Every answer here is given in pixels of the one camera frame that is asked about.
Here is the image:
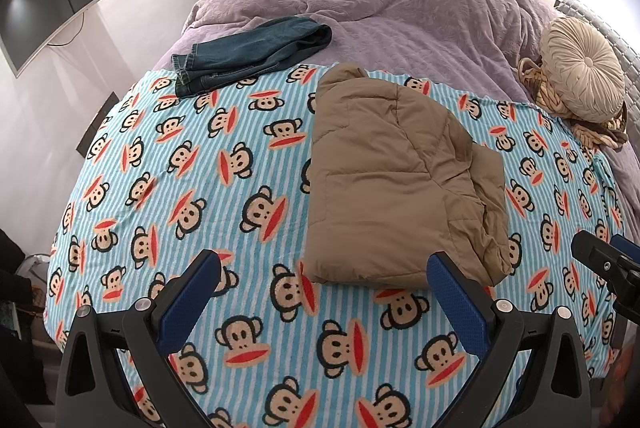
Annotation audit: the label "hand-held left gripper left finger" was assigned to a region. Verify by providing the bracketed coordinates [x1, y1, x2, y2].
[54, 249, 222, 428]

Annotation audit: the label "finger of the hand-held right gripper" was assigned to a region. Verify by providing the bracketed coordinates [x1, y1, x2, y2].
[610, 234, 640, 259]
[571, 230, 640, 293]

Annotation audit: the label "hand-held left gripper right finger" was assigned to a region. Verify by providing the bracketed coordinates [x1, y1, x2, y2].
[426, 250, 593, 428]

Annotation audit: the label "brown puffer jacket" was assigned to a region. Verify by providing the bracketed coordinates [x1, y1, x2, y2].
[302, 62, 523, 289]

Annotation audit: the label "striped monkey print blanket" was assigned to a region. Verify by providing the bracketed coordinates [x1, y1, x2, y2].
[42, 62, 628, 428]

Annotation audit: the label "dark cloth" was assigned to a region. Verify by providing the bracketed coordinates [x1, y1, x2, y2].
[0, 228, 53, 406]

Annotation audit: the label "round beige pleated cushion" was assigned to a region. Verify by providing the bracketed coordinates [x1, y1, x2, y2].
[541, 16, 626, 119]

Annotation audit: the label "blue denim jeans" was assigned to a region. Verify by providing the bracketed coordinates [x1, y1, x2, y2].
[171, 16, 333, 98]

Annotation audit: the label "purple bedspread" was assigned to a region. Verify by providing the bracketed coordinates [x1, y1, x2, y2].
[152, 0, 640, 209]

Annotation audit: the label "woven rope basket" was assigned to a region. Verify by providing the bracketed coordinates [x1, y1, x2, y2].
[517, 56, 630, 149]

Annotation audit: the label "thin screen cable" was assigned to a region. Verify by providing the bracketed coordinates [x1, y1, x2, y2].
[50, 10, 84, 48]

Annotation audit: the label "wall-mounted flat screen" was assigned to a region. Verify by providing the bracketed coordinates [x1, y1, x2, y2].
[0, 0, 113, 78]

